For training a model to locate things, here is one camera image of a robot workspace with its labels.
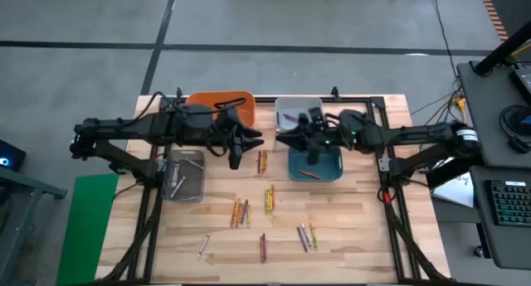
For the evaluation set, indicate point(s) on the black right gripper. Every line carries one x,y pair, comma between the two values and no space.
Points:
323,137

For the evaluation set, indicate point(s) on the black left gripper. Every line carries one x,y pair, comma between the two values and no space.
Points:
234,141

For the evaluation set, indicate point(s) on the purple crayon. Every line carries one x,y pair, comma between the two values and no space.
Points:
302,239
289,118
244,212
264,247

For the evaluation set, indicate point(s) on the orange crayon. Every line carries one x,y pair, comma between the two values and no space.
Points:
262,161
234,214

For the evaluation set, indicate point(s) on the yellow-orange crayon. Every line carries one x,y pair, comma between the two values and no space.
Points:
240,214
265,160

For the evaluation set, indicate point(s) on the grey crayon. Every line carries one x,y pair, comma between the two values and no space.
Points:
194,163

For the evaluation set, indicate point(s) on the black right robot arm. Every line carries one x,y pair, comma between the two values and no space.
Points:
415,132

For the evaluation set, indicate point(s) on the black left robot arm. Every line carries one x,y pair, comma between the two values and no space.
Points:
132,128

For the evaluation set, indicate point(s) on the orange plastic bin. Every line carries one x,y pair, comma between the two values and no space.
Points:
251,112

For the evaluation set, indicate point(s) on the white plastic bin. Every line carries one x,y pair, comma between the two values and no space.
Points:
286,105

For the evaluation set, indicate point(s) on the teal plastic bin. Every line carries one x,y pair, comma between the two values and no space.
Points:
332,171

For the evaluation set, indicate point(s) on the black table clamp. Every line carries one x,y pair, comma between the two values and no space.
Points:
334,92
179,92

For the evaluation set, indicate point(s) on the translucent grey plastic bin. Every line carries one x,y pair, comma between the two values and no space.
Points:
196,182

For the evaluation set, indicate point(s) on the red-orange crayon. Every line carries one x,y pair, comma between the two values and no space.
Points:
237,213

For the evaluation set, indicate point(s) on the black workstation beam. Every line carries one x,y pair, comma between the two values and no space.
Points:
452,174

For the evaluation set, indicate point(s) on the green floor mat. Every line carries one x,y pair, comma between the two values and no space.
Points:
87,228

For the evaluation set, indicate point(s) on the grey workstation desk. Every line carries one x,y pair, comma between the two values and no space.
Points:
485,99

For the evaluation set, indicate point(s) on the black caster wheel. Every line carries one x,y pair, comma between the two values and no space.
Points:
479,251

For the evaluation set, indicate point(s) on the black headset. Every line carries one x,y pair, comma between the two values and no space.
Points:
516,143

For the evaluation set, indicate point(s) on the black backlit keyboard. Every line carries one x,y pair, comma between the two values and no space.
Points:
510,203

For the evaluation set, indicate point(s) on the black monitor pole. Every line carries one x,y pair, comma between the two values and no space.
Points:
504,49

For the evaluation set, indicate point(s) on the grey keyboard tray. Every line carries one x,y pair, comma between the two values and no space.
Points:
502,244

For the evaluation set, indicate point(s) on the grey metal bench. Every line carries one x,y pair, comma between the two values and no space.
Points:
25,186

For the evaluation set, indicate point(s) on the black desk device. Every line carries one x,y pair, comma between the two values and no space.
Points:
523,80

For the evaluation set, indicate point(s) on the black box with blue light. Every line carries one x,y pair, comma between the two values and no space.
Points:
10,155

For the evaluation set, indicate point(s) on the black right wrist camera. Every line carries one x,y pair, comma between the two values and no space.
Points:
316,114

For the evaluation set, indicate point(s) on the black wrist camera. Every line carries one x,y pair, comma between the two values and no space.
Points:
227,117
316,114

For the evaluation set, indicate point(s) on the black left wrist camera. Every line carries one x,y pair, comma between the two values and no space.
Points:
227,117

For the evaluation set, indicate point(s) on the grey metal bracket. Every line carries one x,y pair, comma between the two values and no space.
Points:
383,165

